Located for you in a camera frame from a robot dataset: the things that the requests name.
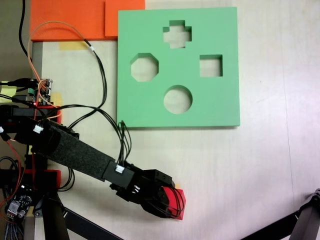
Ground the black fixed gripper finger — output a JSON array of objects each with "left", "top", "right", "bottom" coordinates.
[{"left": 136, "top": 199, "right": 176, "bottom": 220}]

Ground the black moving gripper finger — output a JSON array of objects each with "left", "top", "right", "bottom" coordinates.
[{"left": 156, "top": 185, "right": 174, "bottom": 209}]

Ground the red square block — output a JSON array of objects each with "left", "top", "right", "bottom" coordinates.
[{"left": 162, "top": 186, "right": 188, "bottom": 221}]

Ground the large orange foam block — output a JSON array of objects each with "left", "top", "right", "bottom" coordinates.
[{"left": 29, "top": 0, "right": 106, "bottom": 42}]

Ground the red and black table clamp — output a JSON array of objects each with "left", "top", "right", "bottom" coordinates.
[
  {"left": 0, "top": 169, "right": 62, "bottom": 190},
  {"left": 0, "top": 104, "right": 63, "bottom": 124}
]

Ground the black tripod leg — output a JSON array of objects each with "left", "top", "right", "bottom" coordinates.
[
  {"left": 239, "top": 188, "right": 320, "bottom": 240},
  {"left": 33, "top": 192, "right": 123, "bottom": 240}
]

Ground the green shape sorting board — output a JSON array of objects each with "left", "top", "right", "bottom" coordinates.
[{"left": 116, "top": 6, "right": 241, "bottom": 130}]

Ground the yellow tape beside controller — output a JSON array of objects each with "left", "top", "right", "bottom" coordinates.
[{"left": 51, "top": 92, "right": 63, "bottom": 107}]

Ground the small black power circuit board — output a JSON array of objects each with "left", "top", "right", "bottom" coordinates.
[{"left": 4, "top": 184, "right": 35, "bottom": 223}]

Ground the motor controller circuit board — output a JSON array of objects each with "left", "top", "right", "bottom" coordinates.
[{"left": 29, "top": 78, "right": 55, "bottom": 105}]

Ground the wide yellow tape strip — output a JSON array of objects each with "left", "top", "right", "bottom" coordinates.
[{"left": 59, "top": 41, "right": 88, "bottom": 51}]

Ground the yellow sticky note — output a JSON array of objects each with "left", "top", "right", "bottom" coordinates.
[{"left": 0, "top": 84, "right": 18, "bottom": 103}]

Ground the black gripper servo wire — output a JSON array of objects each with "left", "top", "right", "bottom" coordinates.
[{"left": 154, "top": 187, "right": 185, "bottom": 219}]

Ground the black wrist servo wire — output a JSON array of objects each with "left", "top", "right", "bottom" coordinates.
[{"left": 39, "top": 104, "right": 133, "bottom": 171}]

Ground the black base wire loop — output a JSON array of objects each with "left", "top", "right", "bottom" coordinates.
[{"left": 57, "top": 166, "right": 76, "bottom": 192}]

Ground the black wire with white tag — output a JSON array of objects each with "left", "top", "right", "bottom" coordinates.
[{"left": 67, "top": 38, "right": 108, "bottom": 128}]

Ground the braided black white cable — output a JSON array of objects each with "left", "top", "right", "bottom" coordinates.
[{"left": 3, "top": 221, "right": 25, "bottom": 240}]

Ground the black power plug cable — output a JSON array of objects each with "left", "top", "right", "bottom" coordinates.
[{"left": 0, "top": 93, "right": 35, "bottom": 103}]

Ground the black usb cable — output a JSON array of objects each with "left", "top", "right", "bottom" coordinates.
[{"left": 0, "top": 78, "right": 33, "bottom": 88}]

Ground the grey metal post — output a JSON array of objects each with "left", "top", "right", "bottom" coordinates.
[{"left": 32, "top": 41, "right": 44, "bottom": 79}]

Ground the thin orange wire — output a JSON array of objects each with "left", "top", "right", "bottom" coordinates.
[{"left": 27, "top": 20, "right": 88, "bottom": 92}]

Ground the thick black cable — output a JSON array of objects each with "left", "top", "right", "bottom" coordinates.
[{"left": 19, "top": 0, "right": 29, "bottom": 58}]

